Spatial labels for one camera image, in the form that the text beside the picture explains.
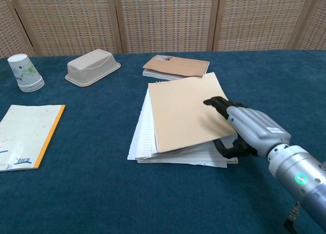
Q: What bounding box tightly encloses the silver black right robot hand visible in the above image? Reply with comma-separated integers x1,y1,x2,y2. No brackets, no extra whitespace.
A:
203,96,291,160

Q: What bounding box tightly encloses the large tan paper pad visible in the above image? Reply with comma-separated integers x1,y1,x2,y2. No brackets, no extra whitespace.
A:
127,71,239,168

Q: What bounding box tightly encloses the brown spiral notebook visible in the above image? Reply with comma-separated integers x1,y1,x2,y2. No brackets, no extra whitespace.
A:
142,54,211,81

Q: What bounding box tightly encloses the orange-spined white book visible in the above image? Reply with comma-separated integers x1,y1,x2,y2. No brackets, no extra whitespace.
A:
0,104,66,172

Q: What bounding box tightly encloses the woven wooden folding screen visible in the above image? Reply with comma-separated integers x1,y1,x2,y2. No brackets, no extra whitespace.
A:
0,0,326,58

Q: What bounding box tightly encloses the blue table cloth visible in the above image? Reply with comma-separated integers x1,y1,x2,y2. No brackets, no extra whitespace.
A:
0,49,326,234

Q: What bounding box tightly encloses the beige plastic container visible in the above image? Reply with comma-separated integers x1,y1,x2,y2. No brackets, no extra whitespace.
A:
65,49,121,87

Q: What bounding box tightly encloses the floral paper cup stack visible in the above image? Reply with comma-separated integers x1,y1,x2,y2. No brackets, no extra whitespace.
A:
7,54,45,93

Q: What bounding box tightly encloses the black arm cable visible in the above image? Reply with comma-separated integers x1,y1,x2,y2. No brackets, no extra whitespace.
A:
284,201,302,232

